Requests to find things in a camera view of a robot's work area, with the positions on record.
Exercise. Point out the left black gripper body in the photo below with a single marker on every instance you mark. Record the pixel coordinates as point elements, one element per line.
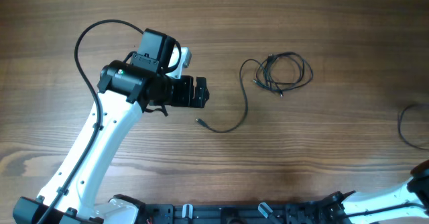
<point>181,92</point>

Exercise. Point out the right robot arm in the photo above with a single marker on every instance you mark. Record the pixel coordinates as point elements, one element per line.
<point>408,199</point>

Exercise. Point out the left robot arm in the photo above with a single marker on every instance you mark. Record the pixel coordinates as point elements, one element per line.
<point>148,80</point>

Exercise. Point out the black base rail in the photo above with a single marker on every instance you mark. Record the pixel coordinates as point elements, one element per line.
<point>231,214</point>

